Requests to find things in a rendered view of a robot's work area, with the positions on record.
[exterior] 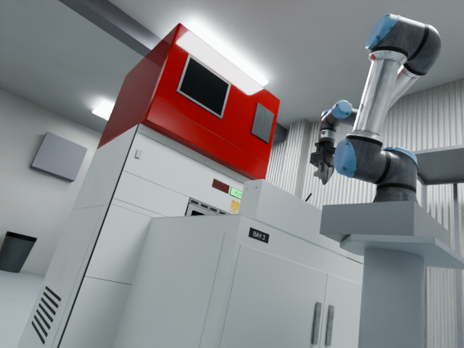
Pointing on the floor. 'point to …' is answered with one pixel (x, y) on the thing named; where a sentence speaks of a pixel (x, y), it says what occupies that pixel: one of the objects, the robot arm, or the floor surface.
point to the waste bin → (15, 251)
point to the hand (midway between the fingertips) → (325, 181)
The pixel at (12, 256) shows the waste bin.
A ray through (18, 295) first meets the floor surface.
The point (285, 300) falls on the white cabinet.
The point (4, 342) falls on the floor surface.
